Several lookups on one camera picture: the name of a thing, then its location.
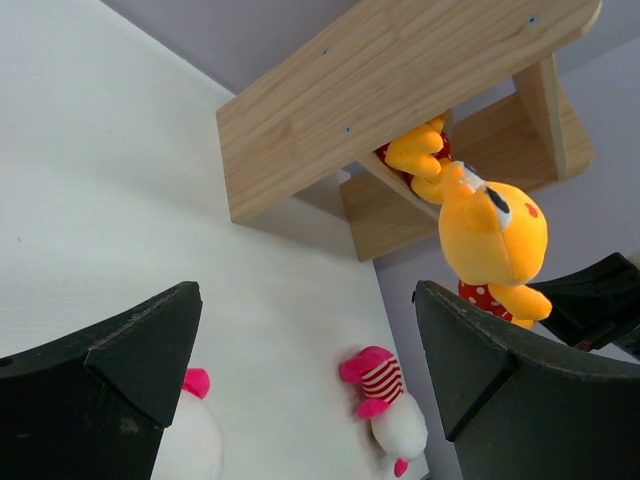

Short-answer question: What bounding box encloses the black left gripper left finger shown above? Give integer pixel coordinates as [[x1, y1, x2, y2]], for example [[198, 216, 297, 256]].
[[1, 282, 202, 479]]

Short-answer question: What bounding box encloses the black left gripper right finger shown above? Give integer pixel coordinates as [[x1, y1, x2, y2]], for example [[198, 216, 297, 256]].
[[413, 281, 639, 479]]

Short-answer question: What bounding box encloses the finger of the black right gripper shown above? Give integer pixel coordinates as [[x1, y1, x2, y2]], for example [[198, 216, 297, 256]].
[[531, 252, 639, 350]]

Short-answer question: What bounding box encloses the orange bear polka dot toy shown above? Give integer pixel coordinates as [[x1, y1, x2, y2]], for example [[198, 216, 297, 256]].
[[375, 113, 452, 185]]

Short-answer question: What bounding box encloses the wooden shelf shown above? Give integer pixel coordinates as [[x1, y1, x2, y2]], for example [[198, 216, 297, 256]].
[[217, 0, 601, 261]]

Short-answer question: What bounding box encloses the white doll centre face down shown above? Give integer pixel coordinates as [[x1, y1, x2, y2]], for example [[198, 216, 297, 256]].
[[151, 368, 224, 480]]

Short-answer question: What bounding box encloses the white doll face down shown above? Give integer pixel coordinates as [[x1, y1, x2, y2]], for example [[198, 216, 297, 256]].
[[151, 368, 224, 480], [338, 345, 428, 478]]

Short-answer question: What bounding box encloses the white doll right face down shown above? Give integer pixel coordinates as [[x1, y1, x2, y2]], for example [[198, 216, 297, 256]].
[[338, 345, 428, 478]]

